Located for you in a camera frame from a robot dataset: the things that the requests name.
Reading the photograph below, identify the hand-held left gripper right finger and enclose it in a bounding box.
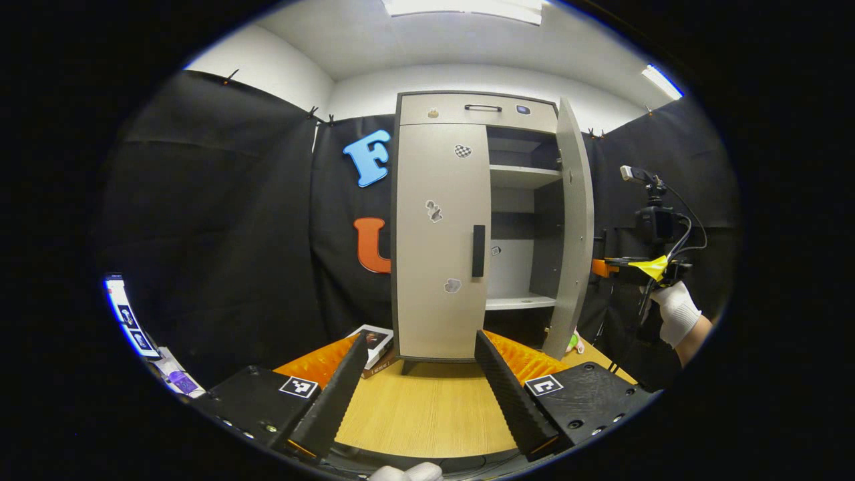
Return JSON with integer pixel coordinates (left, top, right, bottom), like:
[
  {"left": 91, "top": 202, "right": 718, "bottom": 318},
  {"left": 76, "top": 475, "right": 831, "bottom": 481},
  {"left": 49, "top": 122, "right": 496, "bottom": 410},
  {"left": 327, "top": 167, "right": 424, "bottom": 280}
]
[{"left": 474, "top": 329, "right": 659, "bottom": 463}]

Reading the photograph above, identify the small purple card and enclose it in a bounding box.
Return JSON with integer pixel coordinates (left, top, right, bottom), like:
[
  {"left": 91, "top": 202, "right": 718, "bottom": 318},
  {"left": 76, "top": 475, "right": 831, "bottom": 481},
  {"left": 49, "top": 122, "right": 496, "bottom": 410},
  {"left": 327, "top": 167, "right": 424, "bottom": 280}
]
[{"left": 156, "top": 347, "right": 205, "bottom": 400}]

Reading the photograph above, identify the grey shoe cabinet door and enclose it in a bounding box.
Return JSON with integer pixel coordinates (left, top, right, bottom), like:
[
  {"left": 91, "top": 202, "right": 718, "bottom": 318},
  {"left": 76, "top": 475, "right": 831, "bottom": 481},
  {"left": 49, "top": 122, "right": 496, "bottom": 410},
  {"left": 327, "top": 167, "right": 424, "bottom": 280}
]
[
  {"left": 394, "top": 122, "right": 492, "bottom": 362},
  {"left": 542, "top": 97, "right": 596, "bottom": 362}
]

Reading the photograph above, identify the grey cabinet drawer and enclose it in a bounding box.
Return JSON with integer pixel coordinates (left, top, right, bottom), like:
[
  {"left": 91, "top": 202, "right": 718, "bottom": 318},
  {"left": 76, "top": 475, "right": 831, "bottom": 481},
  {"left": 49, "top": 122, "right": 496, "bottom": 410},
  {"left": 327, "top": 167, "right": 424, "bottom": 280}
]
[{"left": 399, "top": 93, "right": 559, "bottom": 135}]

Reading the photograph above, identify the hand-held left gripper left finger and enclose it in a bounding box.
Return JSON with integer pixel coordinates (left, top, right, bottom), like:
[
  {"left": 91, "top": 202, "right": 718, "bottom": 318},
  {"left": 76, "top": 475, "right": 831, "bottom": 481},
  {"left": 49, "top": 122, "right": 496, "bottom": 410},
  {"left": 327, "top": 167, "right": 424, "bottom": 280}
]
[{"left": 190, "top": 332, "right": 370, "bottom": 462}]

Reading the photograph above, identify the printed cardboard box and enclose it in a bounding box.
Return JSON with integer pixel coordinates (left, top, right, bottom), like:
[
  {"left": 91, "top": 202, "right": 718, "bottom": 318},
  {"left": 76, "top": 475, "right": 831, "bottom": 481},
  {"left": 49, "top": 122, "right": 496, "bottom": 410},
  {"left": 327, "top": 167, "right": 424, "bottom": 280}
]
[{"left": 346, "top": 324, "right": 395, "bottom": 380}]

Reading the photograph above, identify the black backdrop cloth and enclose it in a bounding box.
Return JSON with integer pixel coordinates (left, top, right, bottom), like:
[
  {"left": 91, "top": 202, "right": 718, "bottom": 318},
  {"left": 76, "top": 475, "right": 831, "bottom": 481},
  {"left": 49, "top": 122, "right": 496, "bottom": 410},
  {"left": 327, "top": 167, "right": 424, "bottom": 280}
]
[{"left": 97, "top": 70, "right": 742, "bottom": 396}]

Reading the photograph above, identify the small ceiling light panel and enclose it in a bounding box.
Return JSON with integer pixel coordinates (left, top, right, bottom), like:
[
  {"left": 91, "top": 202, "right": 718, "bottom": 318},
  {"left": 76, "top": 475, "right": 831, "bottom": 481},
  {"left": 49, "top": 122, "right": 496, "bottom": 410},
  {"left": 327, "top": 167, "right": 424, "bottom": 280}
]
[{"left": 642, "top": 64, "right": 684, "bottom": 102}]

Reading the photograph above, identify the grey double-door shoe cabinet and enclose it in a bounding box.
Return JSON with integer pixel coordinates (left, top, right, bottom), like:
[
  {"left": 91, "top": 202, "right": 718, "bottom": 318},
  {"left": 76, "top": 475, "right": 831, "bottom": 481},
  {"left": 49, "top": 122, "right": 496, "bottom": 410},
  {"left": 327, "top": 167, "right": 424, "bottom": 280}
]
[{"left": 391, "top": 91, "right": 596, "bottom": 365}]

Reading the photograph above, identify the large ceiling light panel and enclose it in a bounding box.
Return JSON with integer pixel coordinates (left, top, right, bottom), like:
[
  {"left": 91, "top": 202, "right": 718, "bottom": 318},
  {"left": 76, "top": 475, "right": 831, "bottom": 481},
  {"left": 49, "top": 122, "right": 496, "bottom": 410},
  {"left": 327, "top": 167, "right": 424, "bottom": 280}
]
[{"left": 382, "top": 0, "right": 544, "bottom": 27}]

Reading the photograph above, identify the white panel with printed squares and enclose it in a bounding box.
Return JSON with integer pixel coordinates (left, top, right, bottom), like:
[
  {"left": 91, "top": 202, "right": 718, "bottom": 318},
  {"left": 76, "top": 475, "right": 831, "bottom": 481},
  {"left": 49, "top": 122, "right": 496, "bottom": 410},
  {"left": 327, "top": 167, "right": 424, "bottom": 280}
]
[{"left": 103, "top": 273, "right": 162, "bottom": 360}]

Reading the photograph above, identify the white cabinet shelf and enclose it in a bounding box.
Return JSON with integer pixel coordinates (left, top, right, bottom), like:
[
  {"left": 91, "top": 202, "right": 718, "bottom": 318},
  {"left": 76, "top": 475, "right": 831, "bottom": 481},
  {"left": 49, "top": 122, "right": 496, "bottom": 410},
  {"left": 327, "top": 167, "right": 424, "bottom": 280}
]
[
  {"left": 490, "top": 164, "right": 562, "bottom": 190},
  {"left": 485, "top": 293, "right": 557, "bottom": 312}
]

